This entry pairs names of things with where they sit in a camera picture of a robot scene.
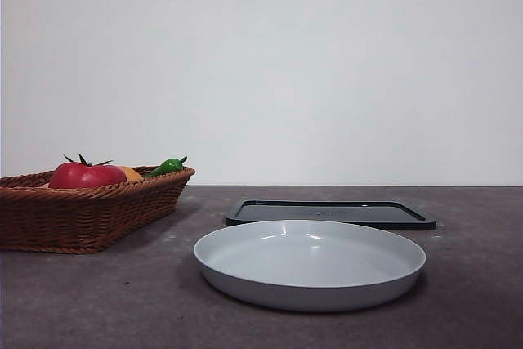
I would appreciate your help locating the red tomato with green stem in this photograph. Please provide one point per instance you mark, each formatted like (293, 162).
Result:
(86, 176)

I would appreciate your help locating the green chili pepper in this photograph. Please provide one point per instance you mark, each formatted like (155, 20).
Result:
(165, 167)

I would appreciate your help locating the round grey plate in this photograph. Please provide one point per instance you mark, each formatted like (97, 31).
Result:
(302, 267)

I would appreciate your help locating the black rectangular tray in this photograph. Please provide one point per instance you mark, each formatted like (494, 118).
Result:
(367, 212)

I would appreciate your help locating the yellow-orange potato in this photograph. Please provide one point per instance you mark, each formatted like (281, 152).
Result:
(132, 173)

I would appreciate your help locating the brown wicker basket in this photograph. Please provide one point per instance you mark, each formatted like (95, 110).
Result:
(90, 218)

